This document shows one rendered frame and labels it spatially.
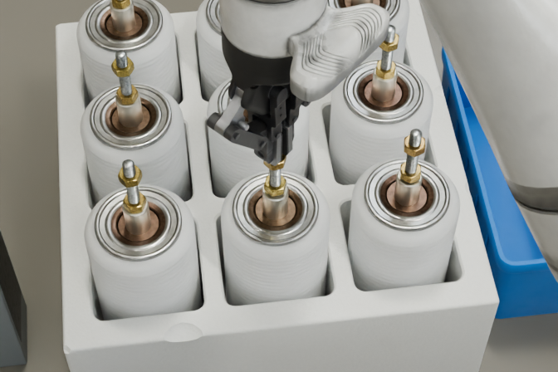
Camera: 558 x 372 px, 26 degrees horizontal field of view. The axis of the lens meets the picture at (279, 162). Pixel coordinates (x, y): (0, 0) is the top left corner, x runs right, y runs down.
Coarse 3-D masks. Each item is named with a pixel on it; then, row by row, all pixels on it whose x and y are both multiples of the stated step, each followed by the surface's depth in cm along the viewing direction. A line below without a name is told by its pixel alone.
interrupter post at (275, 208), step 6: (264, 192) 103; (264, 198) 103; (270, 198) 103; (276, 198) 103; (282, 198) 103; (264, 204) 104; (270, 204) 103; (276, 204) 103; (282, 204) 103; (264, 210) 105; (270, 210) 104; (276, 210) 104; (282, 210) 104; (270, 216) 105; (276, 216) 104; (282, 216) 105
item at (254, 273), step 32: (320, 192) 107; (224, 224) 105; (320, 224) 105; (224, 256) 110; (256, 256) 103; (288, 256) 103; (320, 256) 107; (256, 288) 108; (288, 288) 108; (320, 288) 112
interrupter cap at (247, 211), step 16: (256, 176) 107; (288, 176) 107; (240, 192) 106; (256, 192) 106; (288, 192) 106; (304, 192) 106; (240, 208) 105; (256, 208) 106; (288, 208) 106; (304, 208) 105; (240, 224) 104; (256, 224) 104; (272, 224) 105; (288, 224) 104; (304, 224) 104; (256, 240) 103; (272, 240) 103; (288, 240) 103
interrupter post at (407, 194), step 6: (396, 180) 104; (402, 180) 104; (420, 180) 104; (396, 186) 105; (402, 186) 104; (408, 186) 103; (414, 186) 103; (420, 186) 104; (396, 192) 105; (402, 192) 104; (408, 192) 104; (414, 192) 104; (396, 198) 106; (402, 198) 105; (408, 198) 105; (414, 198) 105; (402, 204) 106; (408, 204) 106
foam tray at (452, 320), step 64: (64, 64) 125; (192, 64) 125; (64, 128) 120; (192, 128) 120; (320, 128) 120; (448, 128) 120; (64, 192) 115; (192, 192) 128; (64, 256) 111; (64, 320) 107; (128, 320) 107; (192, 320) 107; (256, 320) 107; (320, 320) 107; (384, 320) 108; (448, 320) 110
